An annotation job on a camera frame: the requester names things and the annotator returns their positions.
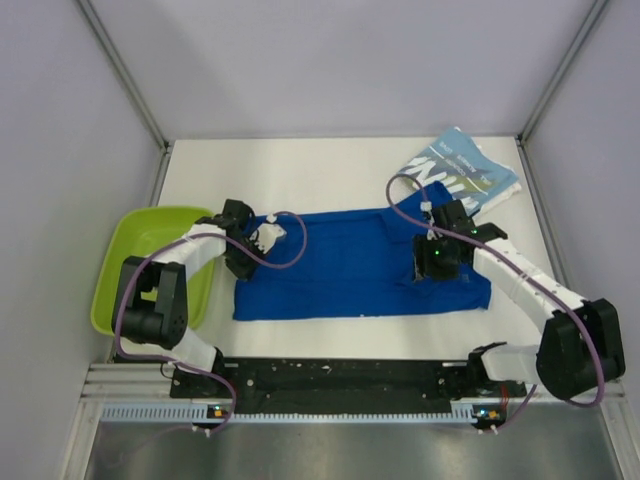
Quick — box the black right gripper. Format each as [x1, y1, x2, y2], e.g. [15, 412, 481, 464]
[411, 234, 459, 283]

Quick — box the royal blue t-shirt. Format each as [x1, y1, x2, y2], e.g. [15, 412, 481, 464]
[233, 183, 491, 321]

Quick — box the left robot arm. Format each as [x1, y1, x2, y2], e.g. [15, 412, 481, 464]
[111, 199, 265, 397]

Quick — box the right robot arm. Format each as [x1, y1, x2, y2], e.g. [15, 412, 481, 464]
[413, 200, 626, 401]

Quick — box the light blue printed folded t-shirt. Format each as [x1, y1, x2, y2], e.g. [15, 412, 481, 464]
[399, 127, 522, 215]

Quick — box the lime green plastic tray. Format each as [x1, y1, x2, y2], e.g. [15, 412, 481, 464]
[91, 206, 213, 337]

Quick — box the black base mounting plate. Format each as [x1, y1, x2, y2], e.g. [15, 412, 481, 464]
[169, 355, 526, 414]

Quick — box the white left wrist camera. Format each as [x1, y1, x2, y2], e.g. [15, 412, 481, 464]
[249, 214, 287, 255]

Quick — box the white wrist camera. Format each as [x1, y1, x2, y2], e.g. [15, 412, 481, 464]
[249, 214, 287, 255]
[420, 201, 440, 240]

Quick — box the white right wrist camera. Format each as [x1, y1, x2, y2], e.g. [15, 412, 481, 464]
[420, 201, 440, 240]

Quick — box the slotted cable duct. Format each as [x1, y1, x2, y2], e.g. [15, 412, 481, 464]
[101, 402, 506, 426]

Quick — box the aluminium frame rail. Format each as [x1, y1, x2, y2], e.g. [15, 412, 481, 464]
[79, 362, 626, 401]

